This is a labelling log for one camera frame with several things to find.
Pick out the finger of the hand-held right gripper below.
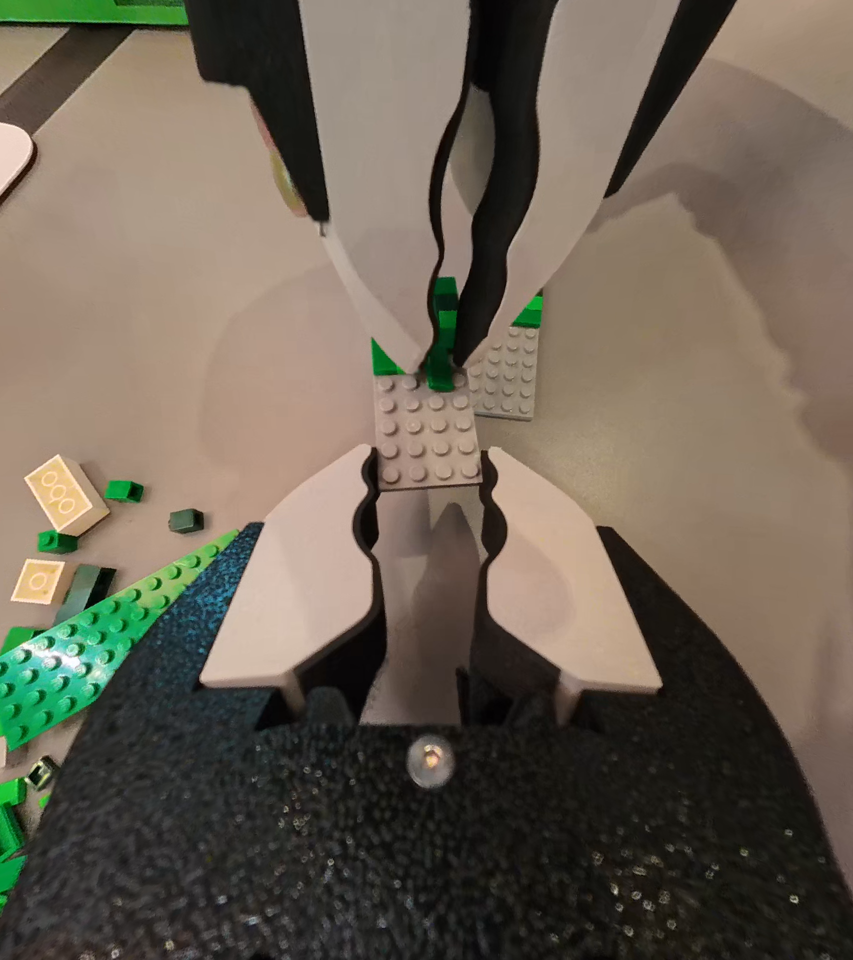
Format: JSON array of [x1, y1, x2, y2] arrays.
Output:
[[447, 0, 683, 370], [296, 0, 478, 372]]

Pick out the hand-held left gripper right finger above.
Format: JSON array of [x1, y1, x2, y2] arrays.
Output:
[[470, 447, 665, 715]]

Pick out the grey plate with green tiles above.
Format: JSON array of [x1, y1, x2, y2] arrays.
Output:
[[368, 337, 489, 494], [469, 288, 545, 423]]

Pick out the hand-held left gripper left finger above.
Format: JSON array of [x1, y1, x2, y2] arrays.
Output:
[[198, 444, 388, 715]]

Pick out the small green tile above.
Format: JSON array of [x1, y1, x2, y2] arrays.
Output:
[[426, 277, 467, 393]]

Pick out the green toy box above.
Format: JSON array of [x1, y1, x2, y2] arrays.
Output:
[[0, 0, 191, 30]]

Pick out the cream square brick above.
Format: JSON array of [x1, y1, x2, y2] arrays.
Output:
[[10, 558, 75, 603]]

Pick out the dark green slope brick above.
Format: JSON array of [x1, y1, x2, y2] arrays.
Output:
[[55, 566, 118, 624]]

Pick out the cream long brick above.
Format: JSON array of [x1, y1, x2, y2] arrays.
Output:
[[23, 453, 110, 535]]

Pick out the grey desk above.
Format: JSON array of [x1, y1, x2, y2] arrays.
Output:
[[0, 0, 853, 960]]

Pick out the large green plate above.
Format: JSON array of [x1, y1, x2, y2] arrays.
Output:
[[0, 528, 240, 751]]

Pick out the person's right hand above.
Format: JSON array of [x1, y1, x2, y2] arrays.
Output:
[[248, 93, 310, 220]]

